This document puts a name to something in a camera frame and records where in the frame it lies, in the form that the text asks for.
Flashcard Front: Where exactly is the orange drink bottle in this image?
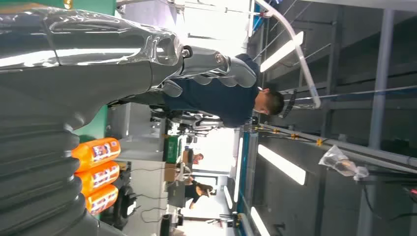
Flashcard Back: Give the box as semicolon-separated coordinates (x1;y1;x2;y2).
71;137;121;173
75;160;120;197
85;184;119;216

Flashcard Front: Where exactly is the green plastic crate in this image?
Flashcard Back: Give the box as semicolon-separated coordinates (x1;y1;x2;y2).
163;135;182;164

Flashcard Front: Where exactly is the brown cardboard box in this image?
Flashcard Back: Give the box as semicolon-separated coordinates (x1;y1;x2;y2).
164;163;178;182

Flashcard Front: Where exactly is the black wheel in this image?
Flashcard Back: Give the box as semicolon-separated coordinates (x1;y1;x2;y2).
112;184;139;229

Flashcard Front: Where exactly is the long ceiling light panel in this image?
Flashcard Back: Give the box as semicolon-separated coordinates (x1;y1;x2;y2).
250;206;271;236
260;31;304;73
223;185;234;210
233;137;244;203
257;144;307;186

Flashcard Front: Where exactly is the white curved pipe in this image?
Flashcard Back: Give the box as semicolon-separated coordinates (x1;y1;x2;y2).
254;0;322;110

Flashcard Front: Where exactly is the clear plastic bag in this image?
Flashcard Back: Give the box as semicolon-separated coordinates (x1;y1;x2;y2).
318;145;370;182

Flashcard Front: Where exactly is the grey metal column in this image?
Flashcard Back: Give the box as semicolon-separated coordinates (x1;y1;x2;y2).
368;9;395;150

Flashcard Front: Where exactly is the blue metal frame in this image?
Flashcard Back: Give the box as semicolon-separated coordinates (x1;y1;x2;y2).
236;130;259;236

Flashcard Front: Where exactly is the grey cable tray beam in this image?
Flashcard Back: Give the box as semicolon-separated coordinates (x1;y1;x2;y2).
259;123;417;175

